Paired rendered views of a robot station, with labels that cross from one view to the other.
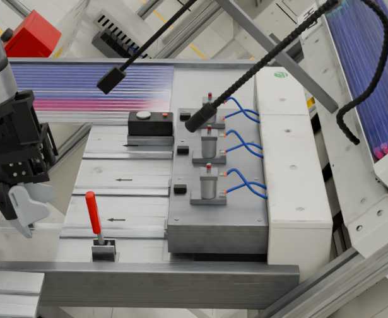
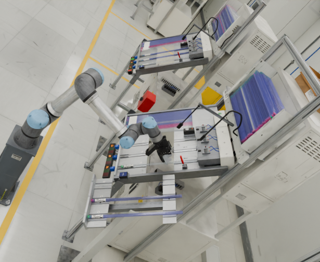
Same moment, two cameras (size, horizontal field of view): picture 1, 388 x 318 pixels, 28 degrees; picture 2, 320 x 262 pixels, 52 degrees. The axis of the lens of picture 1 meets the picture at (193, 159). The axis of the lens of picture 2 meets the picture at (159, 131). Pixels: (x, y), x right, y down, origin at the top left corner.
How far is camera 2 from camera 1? 1.01 m
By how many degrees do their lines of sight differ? 9
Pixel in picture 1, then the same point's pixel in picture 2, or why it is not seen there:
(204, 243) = (206, 162)
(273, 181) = (220, 146)
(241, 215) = (214, 156)
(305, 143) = (227, 135)
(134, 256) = (191, 167)
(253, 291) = (218, 172)
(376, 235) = (242, 159)
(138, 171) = (188, 144)
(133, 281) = (192, 172)
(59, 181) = not seen: hidden behind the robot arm
